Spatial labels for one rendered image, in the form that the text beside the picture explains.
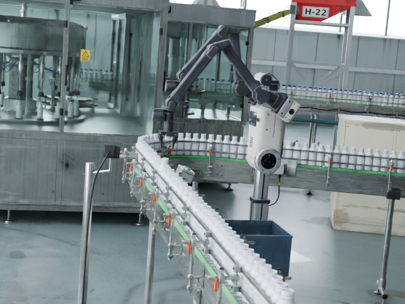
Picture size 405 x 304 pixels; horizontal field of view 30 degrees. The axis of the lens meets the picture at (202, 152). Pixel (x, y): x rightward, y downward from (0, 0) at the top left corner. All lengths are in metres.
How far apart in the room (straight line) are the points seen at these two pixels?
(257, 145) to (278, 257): 0.96
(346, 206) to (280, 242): 4.42
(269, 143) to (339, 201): 3.68
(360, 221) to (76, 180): 3.00
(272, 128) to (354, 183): 1.45
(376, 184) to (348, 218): 2.39
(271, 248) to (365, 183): 2.16
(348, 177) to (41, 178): 3.04
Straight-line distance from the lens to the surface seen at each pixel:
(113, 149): 2.86
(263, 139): 4.50
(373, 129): 8.05
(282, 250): 3.78
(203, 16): 9.35
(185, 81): 4.21
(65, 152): 7.34
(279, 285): 2.29
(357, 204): 8.16
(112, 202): 7.46
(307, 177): 5.76
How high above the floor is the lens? 1.86
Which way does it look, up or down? 8 degrees down
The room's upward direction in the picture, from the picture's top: 4 degrees clockwise
